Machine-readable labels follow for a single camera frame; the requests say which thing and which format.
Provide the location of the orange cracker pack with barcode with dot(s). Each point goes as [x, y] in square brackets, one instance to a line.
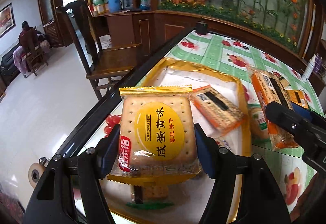
[274, 101]

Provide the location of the orange cracker pack in box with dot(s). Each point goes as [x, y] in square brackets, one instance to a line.
[219, 111]

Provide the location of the small black cup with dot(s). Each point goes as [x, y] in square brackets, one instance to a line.
[201, 28]

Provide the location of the seated person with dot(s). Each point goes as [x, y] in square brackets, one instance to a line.
[33, 50]

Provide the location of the yellow orange snack pack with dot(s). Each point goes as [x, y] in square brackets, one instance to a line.
[297, 97]

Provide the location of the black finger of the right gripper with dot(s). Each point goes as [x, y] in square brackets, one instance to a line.
[290, 120]

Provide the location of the yellow cardboard box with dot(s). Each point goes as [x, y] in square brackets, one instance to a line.
[155, 197]

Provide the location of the green snack bag on cabinet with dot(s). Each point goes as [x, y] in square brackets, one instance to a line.
[98, 6]

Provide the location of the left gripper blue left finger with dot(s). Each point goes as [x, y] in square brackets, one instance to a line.
[107, 151]

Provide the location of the wooden sideboard cabinet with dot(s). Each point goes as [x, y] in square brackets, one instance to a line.
[128, 28]

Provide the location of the framed painting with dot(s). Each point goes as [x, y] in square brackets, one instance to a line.
[7, 21]

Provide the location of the salted egg yolk biscuit pack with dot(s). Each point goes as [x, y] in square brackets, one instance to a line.
[157, 143]

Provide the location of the white spray bottle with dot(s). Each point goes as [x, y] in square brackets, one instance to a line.
[309, 69]

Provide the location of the wooden chair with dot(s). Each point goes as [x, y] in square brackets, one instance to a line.
[106, 63]

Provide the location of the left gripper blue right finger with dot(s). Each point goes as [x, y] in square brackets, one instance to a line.
[207, 152]

